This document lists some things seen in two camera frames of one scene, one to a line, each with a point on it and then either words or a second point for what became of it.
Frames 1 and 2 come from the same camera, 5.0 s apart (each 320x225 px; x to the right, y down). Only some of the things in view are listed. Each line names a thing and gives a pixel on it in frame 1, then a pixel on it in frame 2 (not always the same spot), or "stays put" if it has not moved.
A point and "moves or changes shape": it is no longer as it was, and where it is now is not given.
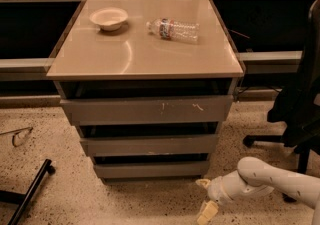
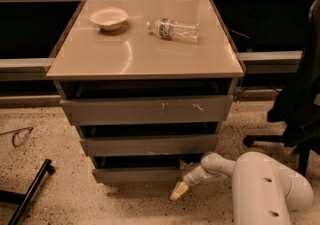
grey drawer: x=150 y=145 stays put
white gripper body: x=216 y=191 → x=191 y=177
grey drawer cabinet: x=147 y=108 stays put
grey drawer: x=151 y=169 moves or changes shape
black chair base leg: x=24 y=199 stays put
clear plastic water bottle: x=169 y=29 stays put
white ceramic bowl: x=109 y=18 stays put
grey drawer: x=147 y=110 stays put
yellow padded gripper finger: x=209 y=210 → x=179 y=190
